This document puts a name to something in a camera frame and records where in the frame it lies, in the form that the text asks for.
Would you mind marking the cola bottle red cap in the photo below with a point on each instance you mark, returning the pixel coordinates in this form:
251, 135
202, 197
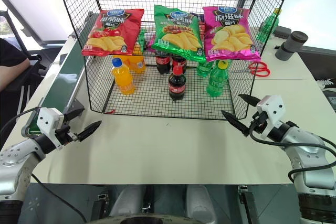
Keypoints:
177, 85
162, 64
179, 62

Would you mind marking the bare person forearm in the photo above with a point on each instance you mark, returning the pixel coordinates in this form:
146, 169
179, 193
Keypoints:
13, 73

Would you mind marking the black mat white print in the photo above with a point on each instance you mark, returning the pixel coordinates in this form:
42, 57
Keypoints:
326, 89

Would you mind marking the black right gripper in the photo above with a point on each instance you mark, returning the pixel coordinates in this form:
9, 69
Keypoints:
258, 123

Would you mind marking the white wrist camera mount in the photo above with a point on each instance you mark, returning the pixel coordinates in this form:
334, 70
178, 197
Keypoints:
273, 107
48, 120

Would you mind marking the magenta original chips bag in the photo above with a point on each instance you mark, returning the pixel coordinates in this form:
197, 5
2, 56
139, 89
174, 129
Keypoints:
231, 35

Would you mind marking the green conveyor belt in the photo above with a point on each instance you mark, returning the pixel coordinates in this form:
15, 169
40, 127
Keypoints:
61, 85

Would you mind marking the dark rounded robot base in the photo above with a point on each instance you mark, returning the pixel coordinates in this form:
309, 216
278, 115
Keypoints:
147, 220

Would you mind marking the red tomato chips bag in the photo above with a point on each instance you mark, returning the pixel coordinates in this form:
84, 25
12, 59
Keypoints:
113, 32

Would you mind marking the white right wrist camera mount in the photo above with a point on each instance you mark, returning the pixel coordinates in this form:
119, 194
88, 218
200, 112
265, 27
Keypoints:
273, 107

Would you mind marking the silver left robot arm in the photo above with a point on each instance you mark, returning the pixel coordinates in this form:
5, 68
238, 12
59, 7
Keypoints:
15, 155

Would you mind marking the grey flat box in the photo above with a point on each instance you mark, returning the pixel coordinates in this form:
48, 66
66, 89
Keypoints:
282, 32

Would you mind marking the orange soda bottle blue cap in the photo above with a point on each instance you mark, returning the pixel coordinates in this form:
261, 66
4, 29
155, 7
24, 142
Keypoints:
138, 64
124, 78

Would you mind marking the black striped bag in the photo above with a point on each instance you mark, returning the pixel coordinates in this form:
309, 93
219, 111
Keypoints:
23, 87

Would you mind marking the grey insulated cup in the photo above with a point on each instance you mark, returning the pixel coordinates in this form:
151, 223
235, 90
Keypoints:
291, 45

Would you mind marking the green soda bottle yellow cap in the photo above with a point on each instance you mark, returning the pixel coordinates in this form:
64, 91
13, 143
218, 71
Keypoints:
217, 81
204, 69
269, 26

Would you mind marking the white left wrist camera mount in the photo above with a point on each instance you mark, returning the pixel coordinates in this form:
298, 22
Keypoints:
48, 120

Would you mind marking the green barbecue chips bag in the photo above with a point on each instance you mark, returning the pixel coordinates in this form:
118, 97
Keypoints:
177, 35

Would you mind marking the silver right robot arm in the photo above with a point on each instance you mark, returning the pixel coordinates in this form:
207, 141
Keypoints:
304, 142

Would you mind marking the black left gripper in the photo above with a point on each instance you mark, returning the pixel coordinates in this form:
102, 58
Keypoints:
64, 134

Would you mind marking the small red clip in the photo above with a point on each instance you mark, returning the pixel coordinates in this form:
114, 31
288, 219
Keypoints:
112, 111

